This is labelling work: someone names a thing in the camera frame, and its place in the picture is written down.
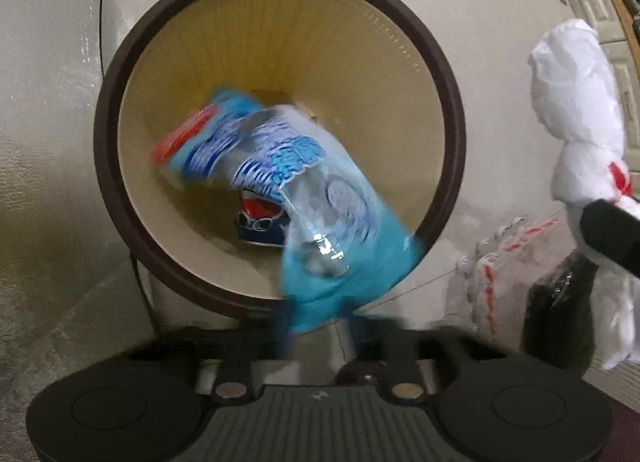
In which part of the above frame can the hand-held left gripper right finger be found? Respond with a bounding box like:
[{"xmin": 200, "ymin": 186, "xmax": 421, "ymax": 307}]
[{"xmin": 344, "ymin": 314, "xmax": 507, "ymax": 399}]

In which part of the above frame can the round brown-rimmed trash bin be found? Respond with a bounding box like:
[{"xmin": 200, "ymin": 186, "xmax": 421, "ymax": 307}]
[{"xmin": 93, "ymin": 0, "xmax": 467, "ymax": 319}]

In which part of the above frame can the clear red-striped plastic bag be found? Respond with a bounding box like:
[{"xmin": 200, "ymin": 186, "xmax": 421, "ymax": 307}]
[{"xmin": 444, "ymin": 214, "xmax": 567, "ymax": 343}]

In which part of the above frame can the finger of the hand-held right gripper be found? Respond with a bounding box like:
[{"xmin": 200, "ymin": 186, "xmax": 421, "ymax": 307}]
[{"xmin": 579, "ymin": 198, "xmax": 640, "ymax": 269}]

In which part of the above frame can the blue plastic snack packet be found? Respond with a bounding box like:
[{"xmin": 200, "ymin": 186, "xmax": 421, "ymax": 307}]
[{"xmin": 151, "ymin": 86, "xmax": 432, "ymax": 336}]

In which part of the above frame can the black cable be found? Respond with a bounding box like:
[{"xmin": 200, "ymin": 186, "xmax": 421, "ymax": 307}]
[{"xmin": 97, "ymin": 0, "xmax": 162, "ymax": 335}]

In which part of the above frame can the crushed blue drink can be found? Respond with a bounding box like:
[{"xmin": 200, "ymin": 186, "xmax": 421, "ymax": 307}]
[{"xmin": 234, "ymin": 186, "xmax": 302, "ymax": 249}]

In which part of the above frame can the black packet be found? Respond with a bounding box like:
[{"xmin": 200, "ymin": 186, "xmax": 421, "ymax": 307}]
[{"xmin": 520, "ymin": 256, "xmax": 602, "ymax": 379}]

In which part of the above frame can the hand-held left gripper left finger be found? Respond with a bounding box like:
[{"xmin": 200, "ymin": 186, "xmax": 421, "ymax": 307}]
[{"xmin": 129, "ymin": 302, "xmax": 302, "ymax": 401}]

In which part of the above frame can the white plastic bag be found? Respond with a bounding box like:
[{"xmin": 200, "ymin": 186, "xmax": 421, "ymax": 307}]
[{"xmin": 528, "ymin": 18, "xmax": 640, "ymax": 371}]

